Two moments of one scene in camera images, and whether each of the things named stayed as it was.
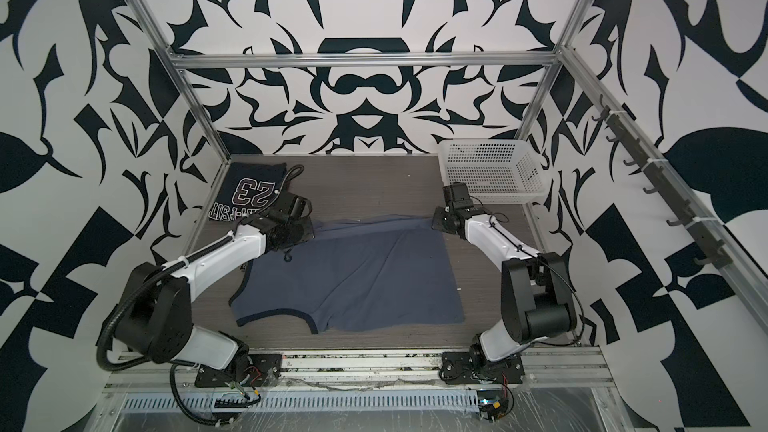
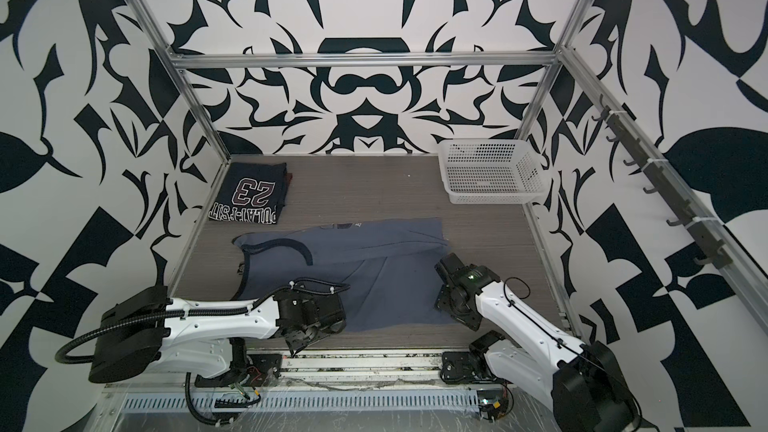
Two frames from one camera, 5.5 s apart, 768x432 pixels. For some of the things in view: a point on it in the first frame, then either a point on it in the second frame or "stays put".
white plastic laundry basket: x=495 y=170 stays put
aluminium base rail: x=317 y=374 stays put
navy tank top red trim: x=249 y=187 stays put
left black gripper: x=309 y=229 → x=301 y=346
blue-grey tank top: x=358 y=272 stays put
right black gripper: x=439 y=220 → x=441 y=300
